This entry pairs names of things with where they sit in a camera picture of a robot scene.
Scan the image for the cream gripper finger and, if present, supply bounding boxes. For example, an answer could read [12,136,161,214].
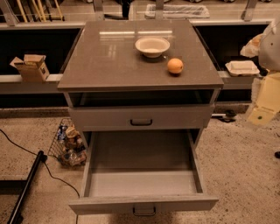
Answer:
[247,73,280,126]

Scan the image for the orange fruit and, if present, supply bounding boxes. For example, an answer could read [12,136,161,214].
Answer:
[167,58,184,74]

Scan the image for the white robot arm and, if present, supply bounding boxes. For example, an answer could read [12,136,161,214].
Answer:
[241,17,280,125]

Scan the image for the closed grey upper drawer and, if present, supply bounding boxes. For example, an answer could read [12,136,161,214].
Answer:
[69,105,214,131]

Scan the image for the open grey middle drawer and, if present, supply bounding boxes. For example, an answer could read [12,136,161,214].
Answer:
[69,129,218,216]

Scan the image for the black caster wheel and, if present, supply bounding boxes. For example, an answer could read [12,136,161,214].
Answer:
[224,110,236,123]

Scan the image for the white foam takeout container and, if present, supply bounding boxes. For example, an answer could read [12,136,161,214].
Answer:
[225,60,260,77]

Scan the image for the white paper bowl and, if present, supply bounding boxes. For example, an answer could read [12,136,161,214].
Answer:
[135,37,170,58]

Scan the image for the clear plastic tray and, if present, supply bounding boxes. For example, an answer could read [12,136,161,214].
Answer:
[144,4,210,19]

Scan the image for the grey cabinet with glossy top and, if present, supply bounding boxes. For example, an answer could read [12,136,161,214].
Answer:
[58,20,223,144]

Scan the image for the small cardboard box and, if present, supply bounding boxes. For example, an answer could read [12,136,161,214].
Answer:
[10,54,50,83]

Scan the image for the yellow wooden sticks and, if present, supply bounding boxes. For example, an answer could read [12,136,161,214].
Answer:
[15,0,65,23]

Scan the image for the black metal stand leg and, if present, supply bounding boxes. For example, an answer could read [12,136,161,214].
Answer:
[7,150,47,224]

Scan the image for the wire basket with snacks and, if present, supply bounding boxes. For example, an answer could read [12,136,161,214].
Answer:
[47,118,87,166]

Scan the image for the black floor cable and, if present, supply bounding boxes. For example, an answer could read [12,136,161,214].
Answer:
[0,129,81,224]

